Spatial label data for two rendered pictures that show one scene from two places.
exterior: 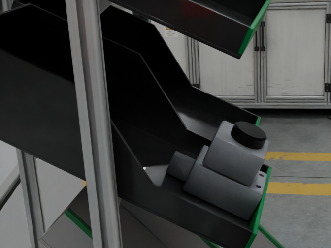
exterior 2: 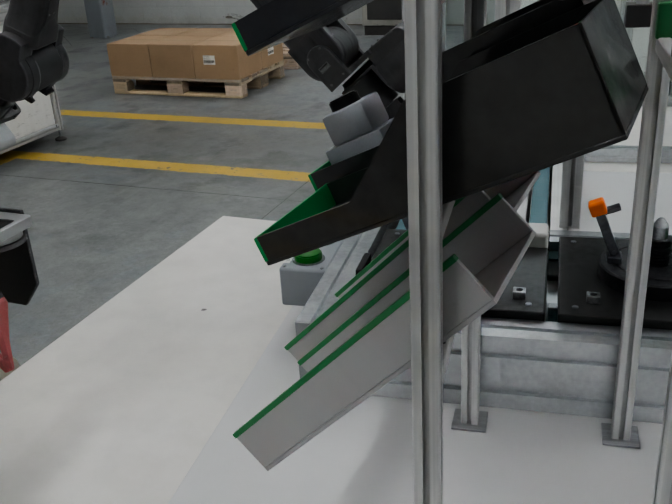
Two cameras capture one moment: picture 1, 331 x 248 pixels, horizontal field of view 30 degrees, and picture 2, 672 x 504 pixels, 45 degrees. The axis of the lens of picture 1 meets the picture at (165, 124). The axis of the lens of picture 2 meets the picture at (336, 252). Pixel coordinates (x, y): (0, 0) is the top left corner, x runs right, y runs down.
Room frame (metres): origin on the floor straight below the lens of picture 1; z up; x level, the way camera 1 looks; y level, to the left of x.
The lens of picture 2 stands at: (1.25, 0.05, 1.45)
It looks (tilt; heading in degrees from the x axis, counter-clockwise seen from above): 24 degrees down; 190
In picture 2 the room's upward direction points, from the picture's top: 3 degrees counter-clockwise
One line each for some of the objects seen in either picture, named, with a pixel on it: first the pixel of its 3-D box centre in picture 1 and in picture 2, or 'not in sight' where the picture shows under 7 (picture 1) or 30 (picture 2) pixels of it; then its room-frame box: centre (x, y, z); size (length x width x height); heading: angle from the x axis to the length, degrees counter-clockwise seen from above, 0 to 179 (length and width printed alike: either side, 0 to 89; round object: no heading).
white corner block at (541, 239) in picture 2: not in sight; (532, 240); (0.14, 0.14, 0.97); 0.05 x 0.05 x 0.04; 84
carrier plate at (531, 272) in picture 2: not in sight; (456, 271); (0.23, 0.03, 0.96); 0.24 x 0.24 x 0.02; 84
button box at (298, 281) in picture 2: not in sight; (322, 257); (0.12, -0.17, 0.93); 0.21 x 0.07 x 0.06; 174
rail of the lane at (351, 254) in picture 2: not in sight; (386, 222); (-0.06, -0.09, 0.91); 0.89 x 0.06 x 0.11; 174
